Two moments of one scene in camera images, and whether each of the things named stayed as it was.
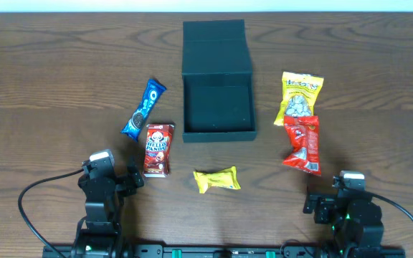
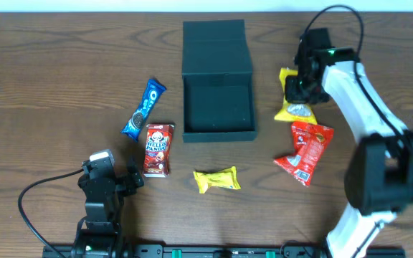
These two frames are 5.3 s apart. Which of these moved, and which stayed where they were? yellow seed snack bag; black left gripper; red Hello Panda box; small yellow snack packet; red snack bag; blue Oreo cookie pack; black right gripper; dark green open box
Moved: yellow seed snack bag; black right gripper; red snack bag
Stayed: small yellow snack packet; black left gripper; red Hello Panda box; blue Oreo cookie pack; dark green open box
